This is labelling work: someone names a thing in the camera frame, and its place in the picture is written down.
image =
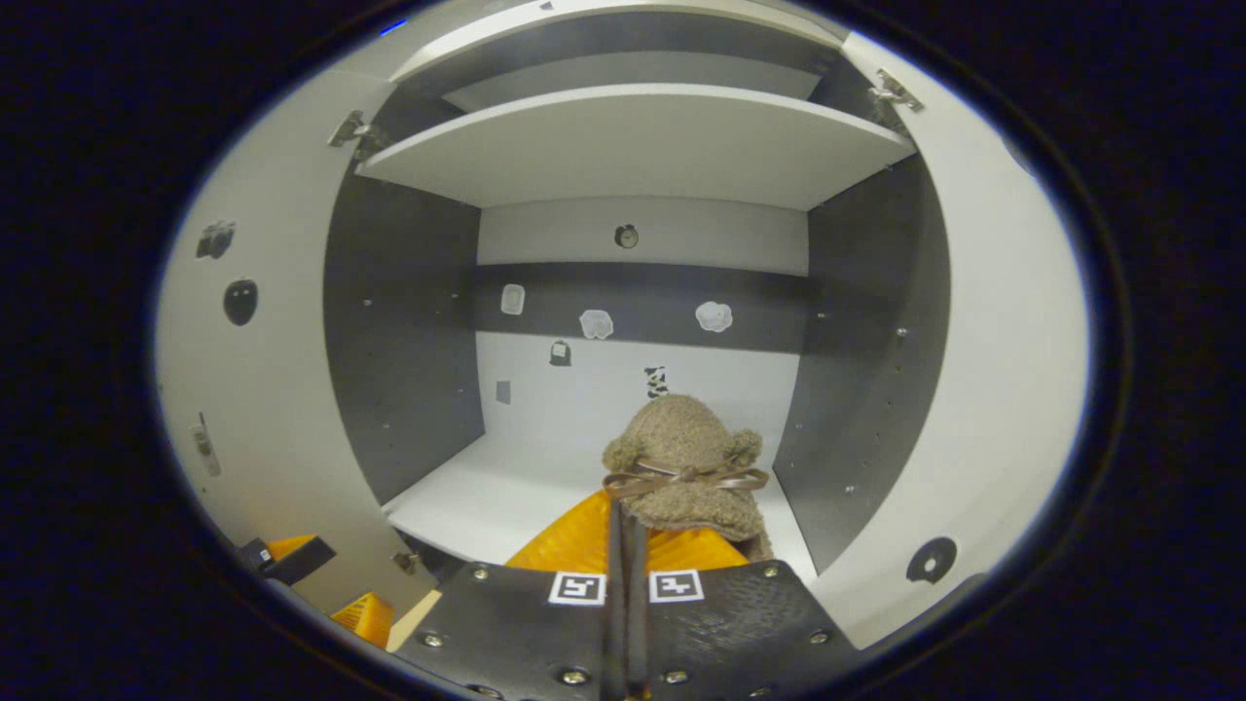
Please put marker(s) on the brown fuzzy shoe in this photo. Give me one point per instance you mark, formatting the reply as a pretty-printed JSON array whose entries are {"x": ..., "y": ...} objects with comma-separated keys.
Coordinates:
[{"x": 681, "y": 438}]

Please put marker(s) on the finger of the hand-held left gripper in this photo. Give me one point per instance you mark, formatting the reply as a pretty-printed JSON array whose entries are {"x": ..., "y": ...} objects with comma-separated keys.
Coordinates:
[
  {"x": 365, "y": 618},
  {"x": 297, "y": 560}
]

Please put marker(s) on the white shoe cabinet door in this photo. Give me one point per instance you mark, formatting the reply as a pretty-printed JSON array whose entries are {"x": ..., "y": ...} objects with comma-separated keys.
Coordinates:
[
  {"x": 1003, "y": 389},
  {"x": 282, "y": 389}
]

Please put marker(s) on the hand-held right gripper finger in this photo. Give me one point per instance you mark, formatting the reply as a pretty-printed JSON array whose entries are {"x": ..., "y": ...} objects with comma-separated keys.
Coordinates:
[
  {"x": 638, "y": 633},
  {"x": 614, "y": 633}
]

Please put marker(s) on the white cabinet shelf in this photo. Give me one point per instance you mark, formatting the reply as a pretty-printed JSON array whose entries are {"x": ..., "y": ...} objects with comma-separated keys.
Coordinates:
[{"x": 633, "y": 146}]

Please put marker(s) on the white shoe cabinet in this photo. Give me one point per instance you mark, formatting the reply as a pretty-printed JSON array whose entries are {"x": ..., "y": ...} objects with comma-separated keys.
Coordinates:
[{"x": 409, "y": 341}]

